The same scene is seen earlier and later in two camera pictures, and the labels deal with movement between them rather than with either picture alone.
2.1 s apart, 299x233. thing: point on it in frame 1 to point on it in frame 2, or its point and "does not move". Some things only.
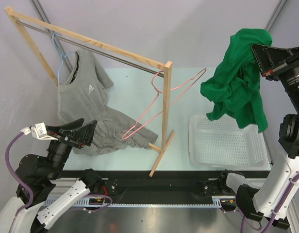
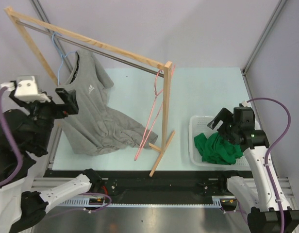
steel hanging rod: x=54 y=35 does not move
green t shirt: x=235 y=88 to x=217 y=150
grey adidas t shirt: x=85 y=97 does not move
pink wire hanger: x=159 y=92 to x=156 y=94
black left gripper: x=79 y=134 to x=70 y=97
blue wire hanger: x=62 y=56 does not move
